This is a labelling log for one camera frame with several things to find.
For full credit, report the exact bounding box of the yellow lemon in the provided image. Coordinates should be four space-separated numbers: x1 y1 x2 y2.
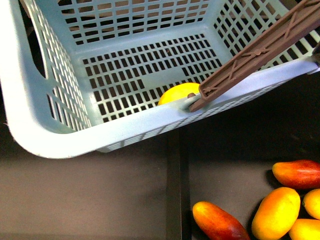
158 82 200 106

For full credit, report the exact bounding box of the light blue plastic basket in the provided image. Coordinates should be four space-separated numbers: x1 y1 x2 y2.
0 0 320 159

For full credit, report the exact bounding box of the brown basket handle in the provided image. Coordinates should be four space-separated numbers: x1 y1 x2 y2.
189 0 320 112

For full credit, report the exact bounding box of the red yellow mango front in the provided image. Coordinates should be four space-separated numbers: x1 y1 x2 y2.
192 201 250 240

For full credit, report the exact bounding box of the orange yellow mango middle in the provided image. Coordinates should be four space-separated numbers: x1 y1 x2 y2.
251 187 301 240

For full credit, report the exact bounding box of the red mango top right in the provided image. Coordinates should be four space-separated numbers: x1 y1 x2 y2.
271 159 320 190

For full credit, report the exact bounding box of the yellow mango right edge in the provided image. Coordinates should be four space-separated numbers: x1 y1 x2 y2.
302 188 320 220

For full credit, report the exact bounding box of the yellow mango bottom right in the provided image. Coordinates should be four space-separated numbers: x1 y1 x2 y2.
288 218 320 240

